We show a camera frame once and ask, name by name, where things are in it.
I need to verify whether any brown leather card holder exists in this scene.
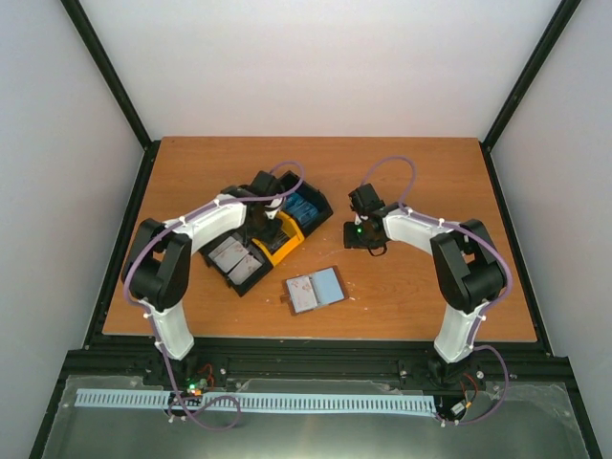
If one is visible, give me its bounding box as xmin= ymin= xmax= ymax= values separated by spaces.
xmin=280 ymin=266 xmax=350 ymax=316

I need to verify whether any light blue cable duct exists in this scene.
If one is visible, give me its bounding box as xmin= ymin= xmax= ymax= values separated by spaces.
xmin=74 ymin=388 xmax=436 ymax=417

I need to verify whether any black bin left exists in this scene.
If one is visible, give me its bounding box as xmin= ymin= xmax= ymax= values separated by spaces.
xmin=199 ymin=230 xmax=273 ymax=297

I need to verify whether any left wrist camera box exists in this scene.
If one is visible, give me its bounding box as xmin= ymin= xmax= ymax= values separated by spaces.
xmin=264 ymin=198 xmax=285 ymax=220

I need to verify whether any black bin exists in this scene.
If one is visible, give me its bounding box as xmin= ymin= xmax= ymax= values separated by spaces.
xmin=199 ymin=230 xmax=273 ymax=297
xmin=278 ymin=181 xmax=334 ymax=238

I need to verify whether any dark credit card stack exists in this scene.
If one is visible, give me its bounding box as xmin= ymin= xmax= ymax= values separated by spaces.
xmin=268 ymin=230 xmax=292 ymax=253

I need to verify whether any black frame post right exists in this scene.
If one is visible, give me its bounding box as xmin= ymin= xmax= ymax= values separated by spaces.
xmin=481 ymin=0 xmax=582 ymax=150

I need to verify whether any silver credit card stack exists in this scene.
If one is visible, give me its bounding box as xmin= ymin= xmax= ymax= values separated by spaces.
xmin=209 ymin=236 xmax=263 ymax=285

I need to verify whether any black frame post left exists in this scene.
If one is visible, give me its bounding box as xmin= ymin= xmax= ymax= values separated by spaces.
xmin=60 ymin=0 xmax=154 ymax=149

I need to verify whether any white patterned credit card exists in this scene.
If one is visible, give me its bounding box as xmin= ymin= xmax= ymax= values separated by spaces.
xmin=286 ymin=275 xmax=319 ymax=314

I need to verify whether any yellow bin middle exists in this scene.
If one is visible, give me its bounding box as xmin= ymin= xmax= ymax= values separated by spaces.
xmin=252 ymin=211 xmax=305 ymax=267

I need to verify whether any black frame post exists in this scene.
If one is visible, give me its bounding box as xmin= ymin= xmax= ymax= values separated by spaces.
xmin=60 ymin=0 xmax=154 ymax=149
xmin=481 ymin=0 xmax=582 ymax=150

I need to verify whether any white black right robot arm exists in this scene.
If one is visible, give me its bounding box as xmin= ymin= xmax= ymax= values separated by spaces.
xmin=343 ymin=184 xmax=514 ymax=364

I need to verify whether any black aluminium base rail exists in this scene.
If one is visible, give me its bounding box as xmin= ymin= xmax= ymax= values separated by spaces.
xmin=61 ymin=334 xmax=575 ymax=398

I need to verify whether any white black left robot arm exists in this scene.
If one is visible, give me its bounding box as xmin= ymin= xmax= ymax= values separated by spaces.
xmin=122 ymin=171 xmax=302 ymax=385

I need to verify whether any blue credit card stack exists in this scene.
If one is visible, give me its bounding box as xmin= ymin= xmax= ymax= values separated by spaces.
xmin=284 ymin=193 xmax=319 ymax=227

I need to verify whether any metal sheet front plate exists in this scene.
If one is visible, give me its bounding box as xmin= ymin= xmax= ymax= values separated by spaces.
xmin=42 ymin=378 xmax=588 ymax=458

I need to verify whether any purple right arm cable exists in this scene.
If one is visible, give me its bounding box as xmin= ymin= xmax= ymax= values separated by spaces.
xmin=358 ymin=155 xmax=514 ymax=426

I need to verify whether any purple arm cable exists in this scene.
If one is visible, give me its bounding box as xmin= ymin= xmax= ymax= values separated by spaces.
xmin=358 ymin=155 xmax=514 ymax=426
xmin=122 ymin=159 xmax=307 ymax=355

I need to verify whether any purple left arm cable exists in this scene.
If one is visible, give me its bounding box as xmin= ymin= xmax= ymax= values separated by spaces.
xmin=122 ymin=159 xmax=307 ymax=355

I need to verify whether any black bin right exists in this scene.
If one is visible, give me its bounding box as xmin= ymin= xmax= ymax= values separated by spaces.
xmin=278 ymin=181 xmax=334 ymax=238

